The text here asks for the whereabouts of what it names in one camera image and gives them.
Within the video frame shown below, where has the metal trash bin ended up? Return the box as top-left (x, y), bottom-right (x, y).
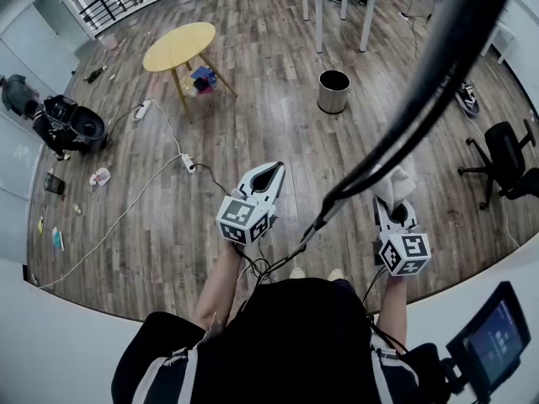
top-left (317, 69), bottom-right (351, 115)

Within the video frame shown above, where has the white narrow desk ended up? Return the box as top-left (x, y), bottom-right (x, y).
top-left (479, 19), bottom-right (518, 66)

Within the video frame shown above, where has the yellow round table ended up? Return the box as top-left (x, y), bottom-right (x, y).
top-left (142, 22), bottom-right (239, 122)

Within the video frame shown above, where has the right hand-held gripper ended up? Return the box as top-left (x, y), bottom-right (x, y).
top-left (373, 195), bottom-right (431, 276)

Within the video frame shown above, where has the black monitor screen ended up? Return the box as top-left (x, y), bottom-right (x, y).
top-left (446, 281), bottom-right (531, 399)

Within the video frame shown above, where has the black power cable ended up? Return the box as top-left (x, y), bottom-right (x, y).
top-left (192, 163), bottom-right (235, 197)

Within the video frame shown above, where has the black office chair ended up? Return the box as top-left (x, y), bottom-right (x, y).
top-left (457, 119), bottom-right (539, 210)

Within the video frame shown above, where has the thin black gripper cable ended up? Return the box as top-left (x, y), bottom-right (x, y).
top-left (233, 242), bottom-right (277, 285)
top-left (361, 265), bottom-right (388, 306)

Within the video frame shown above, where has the white paper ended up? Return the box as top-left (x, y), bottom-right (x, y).
top-left (372, 164), bottom-right (418, 212)

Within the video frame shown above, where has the dark red bag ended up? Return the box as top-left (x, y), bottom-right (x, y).
top-left (193, 77), bottom-right (218, 96)

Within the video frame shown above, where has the white power cord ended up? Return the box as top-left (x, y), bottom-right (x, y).
top-left (29, 156), bottom-right (186, 290)
top-left (149, 98), bottom-right (184, 157)

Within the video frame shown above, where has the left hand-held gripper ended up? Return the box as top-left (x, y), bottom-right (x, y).
top-left (216, 162), bottom-right (286, 247)

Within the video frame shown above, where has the black mesh wastebasket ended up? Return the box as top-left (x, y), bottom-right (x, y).
top-left (43, 172), bottom-right (67, 196)

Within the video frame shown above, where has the thick black headset cable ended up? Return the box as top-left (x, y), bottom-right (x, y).
top-left (259, 0), bottom-right (521, 285)

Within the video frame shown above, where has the crumpled white wrapper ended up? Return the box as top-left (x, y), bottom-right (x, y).
top-left (88, 168), bottom-right (111, 187)

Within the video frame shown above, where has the person's right forearm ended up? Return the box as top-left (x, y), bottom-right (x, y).
top-left (376, 274), bottom-right (409, 355)

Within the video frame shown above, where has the person's left forearm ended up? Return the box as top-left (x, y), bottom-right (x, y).
top-left (192, 242), bottom-right (245, 332)

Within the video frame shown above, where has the person's black shirt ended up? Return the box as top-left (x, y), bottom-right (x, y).
top-left (111, 278), bottom-right (422, 404)

